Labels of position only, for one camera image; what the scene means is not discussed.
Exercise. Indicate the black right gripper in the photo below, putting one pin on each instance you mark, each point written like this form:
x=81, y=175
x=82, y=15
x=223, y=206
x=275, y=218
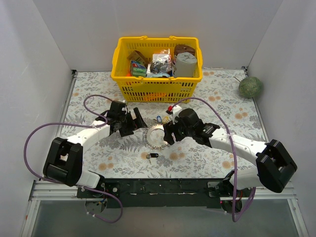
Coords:
x=173, y=132

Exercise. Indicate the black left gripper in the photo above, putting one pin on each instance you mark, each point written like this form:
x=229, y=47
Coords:
x=131, y=124

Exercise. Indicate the yellow key tag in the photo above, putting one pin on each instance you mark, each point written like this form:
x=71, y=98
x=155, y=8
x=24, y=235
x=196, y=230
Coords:
x=165, y=119

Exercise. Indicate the black head key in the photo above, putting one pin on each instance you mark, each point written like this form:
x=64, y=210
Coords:
x=152, y=155

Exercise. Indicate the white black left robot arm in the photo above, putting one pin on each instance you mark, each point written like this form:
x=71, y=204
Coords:
x=64, y=161

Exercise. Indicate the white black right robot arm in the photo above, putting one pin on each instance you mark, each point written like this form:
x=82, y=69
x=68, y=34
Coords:
x=274, y=167

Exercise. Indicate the yellow plastic basket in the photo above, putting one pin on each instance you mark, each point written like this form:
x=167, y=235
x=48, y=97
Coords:
x=142, y=89

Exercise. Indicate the green small box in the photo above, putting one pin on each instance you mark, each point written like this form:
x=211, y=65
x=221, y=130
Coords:
x=137, y=69

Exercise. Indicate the floral table mat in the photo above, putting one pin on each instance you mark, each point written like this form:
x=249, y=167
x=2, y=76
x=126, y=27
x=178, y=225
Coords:
x=216, y=100

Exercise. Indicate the black base bar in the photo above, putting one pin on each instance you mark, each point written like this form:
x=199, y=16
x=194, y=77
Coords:
x=171, y=192

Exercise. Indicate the clear bag of small items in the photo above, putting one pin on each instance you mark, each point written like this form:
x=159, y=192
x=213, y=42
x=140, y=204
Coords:
x=160, y=65

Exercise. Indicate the grey paper roll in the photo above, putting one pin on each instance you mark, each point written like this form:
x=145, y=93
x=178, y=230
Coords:
x=184, y=65

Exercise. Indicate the brown cardboard packet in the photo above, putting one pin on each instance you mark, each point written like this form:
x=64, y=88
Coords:
x=139, y=57

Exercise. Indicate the brown round box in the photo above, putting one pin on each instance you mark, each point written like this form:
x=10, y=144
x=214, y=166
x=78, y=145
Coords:
x=182, y=48

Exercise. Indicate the green yarn ball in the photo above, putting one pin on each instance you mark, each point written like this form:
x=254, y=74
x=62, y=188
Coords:
x=250, y=87

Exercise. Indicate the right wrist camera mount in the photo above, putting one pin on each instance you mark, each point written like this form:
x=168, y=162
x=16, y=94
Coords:
x=174, y=111

